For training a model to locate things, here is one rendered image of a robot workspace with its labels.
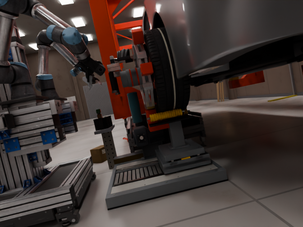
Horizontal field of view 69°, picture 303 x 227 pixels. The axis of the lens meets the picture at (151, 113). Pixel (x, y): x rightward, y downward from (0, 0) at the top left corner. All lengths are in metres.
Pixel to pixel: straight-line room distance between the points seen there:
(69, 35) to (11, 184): 1.20
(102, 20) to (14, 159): 1.48
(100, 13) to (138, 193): 1.73
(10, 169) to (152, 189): 1.01
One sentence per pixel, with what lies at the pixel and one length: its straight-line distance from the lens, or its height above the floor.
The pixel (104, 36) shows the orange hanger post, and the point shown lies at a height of 1.35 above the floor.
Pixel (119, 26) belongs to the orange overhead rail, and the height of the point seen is 3.31.
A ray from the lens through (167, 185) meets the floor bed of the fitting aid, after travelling 1.53.
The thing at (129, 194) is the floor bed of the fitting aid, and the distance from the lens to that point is 1.54.
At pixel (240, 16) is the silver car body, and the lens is 0.99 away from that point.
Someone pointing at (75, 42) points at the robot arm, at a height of 0.98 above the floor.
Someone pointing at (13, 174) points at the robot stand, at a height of 0.33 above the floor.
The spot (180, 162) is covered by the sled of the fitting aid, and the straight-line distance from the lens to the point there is 1.66.
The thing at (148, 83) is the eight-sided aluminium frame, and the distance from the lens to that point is 1.51.
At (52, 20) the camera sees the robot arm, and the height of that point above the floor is 1.18.
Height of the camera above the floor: 0.65
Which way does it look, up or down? 4 degrees down
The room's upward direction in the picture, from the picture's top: 12 degrees counter-clockwise
